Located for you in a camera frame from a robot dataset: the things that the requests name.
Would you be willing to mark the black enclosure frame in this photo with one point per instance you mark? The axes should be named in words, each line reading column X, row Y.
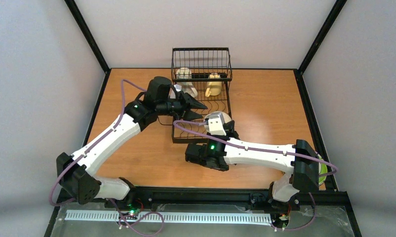
column 298, row 73

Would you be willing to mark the white floral mug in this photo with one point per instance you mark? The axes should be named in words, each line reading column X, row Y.
column 187, row 86

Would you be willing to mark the white bowl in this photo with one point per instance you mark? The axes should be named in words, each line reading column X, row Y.
column 226, row 117

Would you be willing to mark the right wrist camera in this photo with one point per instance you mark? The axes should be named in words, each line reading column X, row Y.
column 215, row 126

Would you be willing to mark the yellow mug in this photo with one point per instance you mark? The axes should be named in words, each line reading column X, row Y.
column 213, row 87

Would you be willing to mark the green striped plate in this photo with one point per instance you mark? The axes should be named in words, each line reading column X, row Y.
column 322, row 169

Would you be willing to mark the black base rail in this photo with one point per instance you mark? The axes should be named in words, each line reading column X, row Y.
column 254, row 199

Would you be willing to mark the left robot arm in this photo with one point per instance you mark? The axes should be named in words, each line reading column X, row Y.
column 76, row 173

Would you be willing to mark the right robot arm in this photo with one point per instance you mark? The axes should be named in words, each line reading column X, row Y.
column 298, row 162

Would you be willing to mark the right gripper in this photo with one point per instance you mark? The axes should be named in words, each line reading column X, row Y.
column 229, row 128

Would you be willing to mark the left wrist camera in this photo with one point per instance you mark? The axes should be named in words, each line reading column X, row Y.
column 174, row 91

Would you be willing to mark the white slotted cable duct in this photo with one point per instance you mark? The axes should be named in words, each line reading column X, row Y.
column 176, row 217

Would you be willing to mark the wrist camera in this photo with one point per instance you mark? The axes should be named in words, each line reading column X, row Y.
column 215, row 126
column 174, row 91

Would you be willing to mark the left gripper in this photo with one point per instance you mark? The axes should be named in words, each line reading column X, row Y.
column 182, row 106

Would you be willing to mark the black wire dish rack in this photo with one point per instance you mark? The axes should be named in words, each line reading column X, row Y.
column 203, row 61

